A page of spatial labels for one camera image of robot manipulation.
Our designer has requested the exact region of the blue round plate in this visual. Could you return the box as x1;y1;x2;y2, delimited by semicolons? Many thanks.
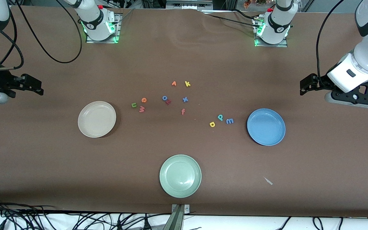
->
247;108;286;146

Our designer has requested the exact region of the beige brown round plate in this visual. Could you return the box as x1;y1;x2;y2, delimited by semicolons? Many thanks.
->
78;101;117;138

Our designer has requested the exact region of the brown table cover sheet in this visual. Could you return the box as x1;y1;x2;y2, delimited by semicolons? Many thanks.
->
0;5;368;218

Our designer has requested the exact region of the grey metal box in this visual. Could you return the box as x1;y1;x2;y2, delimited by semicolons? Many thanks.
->
166;0;213;7

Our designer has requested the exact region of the pale green round plate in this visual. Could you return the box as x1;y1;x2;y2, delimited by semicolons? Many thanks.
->
159;155;202;198

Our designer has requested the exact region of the black camera cable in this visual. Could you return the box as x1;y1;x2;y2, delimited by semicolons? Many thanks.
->
0;0;83;70
316;0;346;87

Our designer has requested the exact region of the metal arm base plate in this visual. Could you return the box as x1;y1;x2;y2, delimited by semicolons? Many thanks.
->
86;13;120;44
254;18;288;48

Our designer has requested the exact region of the black cable to arm base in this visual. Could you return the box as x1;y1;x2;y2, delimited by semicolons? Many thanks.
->
202;9;261;29

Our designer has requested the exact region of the tangled black cable bundle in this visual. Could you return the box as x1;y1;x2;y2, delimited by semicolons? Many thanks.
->
0;196;172;230

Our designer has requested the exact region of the aluminium camera mount profile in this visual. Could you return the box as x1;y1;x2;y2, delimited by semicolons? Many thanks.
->
163;204;191;230

